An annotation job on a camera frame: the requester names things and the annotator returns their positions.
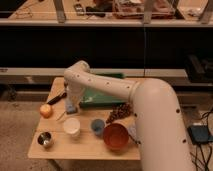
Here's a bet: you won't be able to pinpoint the orange apple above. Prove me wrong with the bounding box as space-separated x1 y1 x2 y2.
39 104 53 118

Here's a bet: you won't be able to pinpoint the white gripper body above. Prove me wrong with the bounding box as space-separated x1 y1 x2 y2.
67 85 84 105

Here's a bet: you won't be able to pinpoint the white plastic cup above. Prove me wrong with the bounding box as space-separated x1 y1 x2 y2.
63 118 80 137

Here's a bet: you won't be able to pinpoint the black handled spatula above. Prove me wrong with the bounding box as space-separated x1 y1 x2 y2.
47 92 67 105

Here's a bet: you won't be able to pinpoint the black cables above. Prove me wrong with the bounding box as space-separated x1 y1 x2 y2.
189 109 213 171

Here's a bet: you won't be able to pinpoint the green plastic tray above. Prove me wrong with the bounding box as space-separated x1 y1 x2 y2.
79 72 127 109

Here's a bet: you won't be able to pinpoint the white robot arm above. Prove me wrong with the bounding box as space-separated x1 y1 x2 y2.
64 61 194 171

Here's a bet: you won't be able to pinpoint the red bowl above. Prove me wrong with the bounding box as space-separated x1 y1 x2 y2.
103 123 129 150

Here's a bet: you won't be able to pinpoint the cluttered back shelf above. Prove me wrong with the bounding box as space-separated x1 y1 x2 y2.
0 0 213 27

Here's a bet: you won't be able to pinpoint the small metal cup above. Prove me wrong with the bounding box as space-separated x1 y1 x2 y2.
37 132 53 148

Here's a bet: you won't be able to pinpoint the brown pine cone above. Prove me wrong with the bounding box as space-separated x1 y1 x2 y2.
106 103 133 124

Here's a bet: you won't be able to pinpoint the dark blue box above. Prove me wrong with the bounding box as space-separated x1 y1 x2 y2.
187 125 211 144

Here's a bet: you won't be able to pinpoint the grey blue cloth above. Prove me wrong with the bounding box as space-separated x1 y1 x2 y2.
127 125 137 142

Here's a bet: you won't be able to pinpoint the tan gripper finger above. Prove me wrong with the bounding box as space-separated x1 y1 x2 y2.
67 104 78 113

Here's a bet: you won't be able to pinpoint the wooden table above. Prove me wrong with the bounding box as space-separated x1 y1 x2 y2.
27 77 148 162

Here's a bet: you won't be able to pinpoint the blue sponge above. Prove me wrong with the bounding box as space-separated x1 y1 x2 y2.
65 100 78 114

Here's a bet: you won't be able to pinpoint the small blue cup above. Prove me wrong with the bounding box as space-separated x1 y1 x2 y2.
91 119 105 136

